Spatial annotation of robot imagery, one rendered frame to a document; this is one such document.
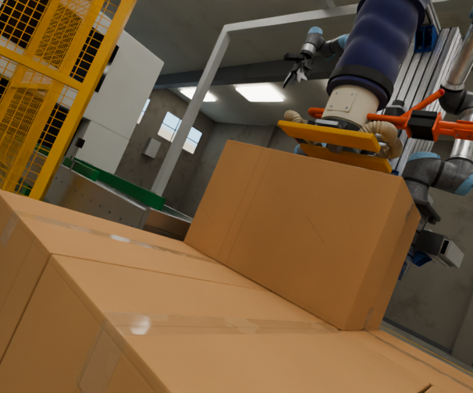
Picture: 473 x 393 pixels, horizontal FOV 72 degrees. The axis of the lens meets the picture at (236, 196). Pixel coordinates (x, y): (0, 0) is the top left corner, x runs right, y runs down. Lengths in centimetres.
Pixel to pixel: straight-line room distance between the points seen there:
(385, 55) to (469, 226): 636
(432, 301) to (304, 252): 647
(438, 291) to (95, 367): 709
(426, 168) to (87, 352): 140
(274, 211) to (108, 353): 70
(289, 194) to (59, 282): 67
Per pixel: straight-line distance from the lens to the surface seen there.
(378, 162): 120
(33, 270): 56
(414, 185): 153
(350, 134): 105
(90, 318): 40
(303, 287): 90
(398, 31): 133
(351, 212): 89
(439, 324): 728
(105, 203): 139
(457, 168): 159
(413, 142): 183
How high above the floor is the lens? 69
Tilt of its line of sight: 4 degrees up
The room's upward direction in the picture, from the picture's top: 23 degrees clockwise
